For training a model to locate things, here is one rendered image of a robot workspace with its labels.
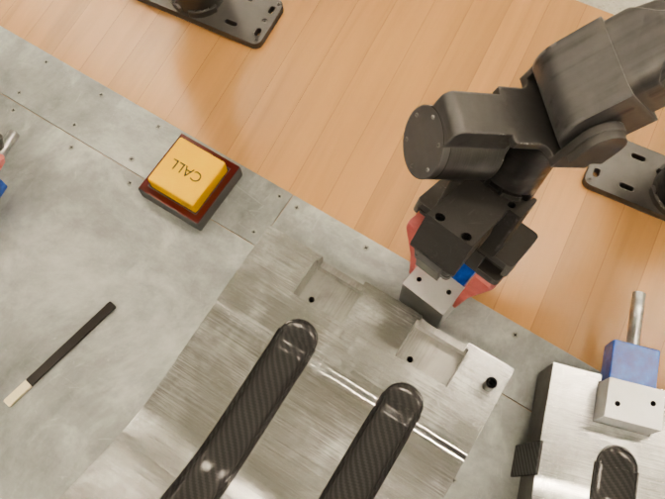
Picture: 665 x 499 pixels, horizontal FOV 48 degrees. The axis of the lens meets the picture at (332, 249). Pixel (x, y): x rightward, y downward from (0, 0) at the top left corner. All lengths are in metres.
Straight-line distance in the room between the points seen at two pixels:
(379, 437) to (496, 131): 0.28
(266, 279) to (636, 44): 0.36
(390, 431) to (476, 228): 0.20
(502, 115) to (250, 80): 0.40
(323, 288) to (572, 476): 0.28
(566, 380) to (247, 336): 0.29
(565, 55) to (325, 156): 0.35
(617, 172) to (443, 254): 0.34
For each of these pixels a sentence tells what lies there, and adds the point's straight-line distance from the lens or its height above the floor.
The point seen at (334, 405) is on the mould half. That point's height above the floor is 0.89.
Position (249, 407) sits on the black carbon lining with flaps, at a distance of 0.67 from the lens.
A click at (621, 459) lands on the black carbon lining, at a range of 0.73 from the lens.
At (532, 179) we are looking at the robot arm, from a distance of 0.62.
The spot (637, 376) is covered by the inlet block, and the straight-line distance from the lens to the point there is 0.73.
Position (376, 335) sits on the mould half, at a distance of 0.67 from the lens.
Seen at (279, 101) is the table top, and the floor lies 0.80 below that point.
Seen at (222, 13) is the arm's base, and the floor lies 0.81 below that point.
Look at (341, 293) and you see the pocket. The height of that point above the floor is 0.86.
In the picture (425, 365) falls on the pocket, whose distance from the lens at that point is 0.70.
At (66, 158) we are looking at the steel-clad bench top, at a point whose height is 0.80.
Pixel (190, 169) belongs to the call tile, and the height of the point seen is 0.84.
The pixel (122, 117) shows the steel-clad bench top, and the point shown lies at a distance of 0.90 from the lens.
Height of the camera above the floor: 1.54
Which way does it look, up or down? 69 degrees down
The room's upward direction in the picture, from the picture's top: 2 degrees counter-clockwise
